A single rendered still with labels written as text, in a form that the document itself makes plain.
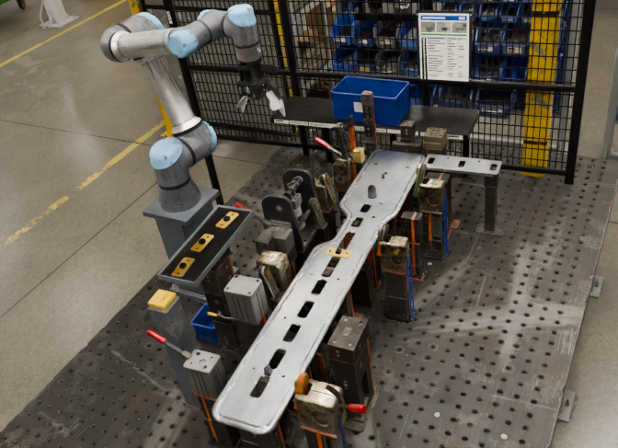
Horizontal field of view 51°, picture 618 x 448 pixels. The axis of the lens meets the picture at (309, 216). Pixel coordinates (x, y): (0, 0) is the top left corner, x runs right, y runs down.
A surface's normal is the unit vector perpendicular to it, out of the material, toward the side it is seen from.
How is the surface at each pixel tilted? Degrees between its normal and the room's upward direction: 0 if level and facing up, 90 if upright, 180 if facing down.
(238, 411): 0
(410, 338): 0
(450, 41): 90
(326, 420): 90
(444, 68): 90
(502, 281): 0
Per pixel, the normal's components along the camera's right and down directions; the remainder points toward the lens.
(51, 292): -0.14, -0.80
